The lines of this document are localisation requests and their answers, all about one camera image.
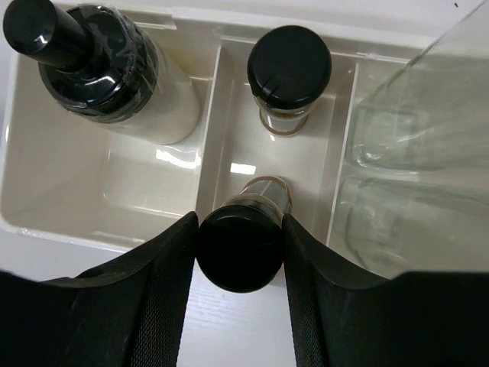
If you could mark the glass oil bottle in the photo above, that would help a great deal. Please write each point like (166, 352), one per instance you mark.
(389, 227)
(432, 114)

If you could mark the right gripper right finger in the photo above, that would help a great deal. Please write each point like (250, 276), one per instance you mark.
(343, 315)

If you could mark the white three-compartment tray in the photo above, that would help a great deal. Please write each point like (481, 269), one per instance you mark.
(68, 180)

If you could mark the spice jar black lid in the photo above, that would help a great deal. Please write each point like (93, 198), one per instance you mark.
(240, 245)
(288, 70)

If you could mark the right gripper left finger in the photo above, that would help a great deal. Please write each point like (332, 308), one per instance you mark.
(126, 312)

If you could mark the white bottle black cap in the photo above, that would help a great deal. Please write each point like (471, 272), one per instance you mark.
(98, 64)

